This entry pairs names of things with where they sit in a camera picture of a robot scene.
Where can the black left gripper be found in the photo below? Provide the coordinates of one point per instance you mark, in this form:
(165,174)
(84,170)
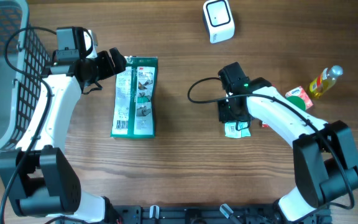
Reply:
(107,58)

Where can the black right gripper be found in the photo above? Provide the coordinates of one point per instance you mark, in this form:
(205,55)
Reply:
(226,117)

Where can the teal white small packet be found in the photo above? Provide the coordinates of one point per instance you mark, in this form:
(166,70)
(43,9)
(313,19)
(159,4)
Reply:
(236,130)

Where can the green lid jar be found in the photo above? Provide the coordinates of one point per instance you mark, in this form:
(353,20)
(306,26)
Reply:
(298,102)

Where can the green 3M gloves package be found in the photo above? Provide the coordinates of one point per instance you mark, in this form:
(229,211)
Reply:
(133,115)

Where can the red Kleenex tissue pack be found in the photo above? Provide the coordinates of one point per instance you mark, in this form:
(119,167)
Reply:
(300,92)

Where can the yellow dish soap bottle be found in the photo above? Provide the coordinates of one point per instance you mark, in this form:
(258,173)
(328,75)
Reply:
(323,82)

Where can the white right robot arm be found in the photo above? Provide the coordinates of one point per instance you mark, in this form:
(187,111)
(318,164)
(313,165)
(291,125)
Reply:
(325,155)

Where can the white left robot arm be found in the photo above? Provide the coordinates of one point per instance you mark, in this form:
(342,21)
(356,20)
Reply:
(38,179)

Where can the white barcode scanner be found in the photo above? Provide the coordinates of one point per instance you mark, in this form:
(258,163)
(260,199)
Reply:
(218,20)

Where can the grey mesh basket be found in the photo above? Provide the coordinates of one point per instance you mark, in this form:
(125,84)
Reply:
(20,51)

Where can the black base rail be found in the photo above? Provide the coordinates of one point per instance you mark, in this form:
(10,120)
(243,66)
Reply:
(249,214)

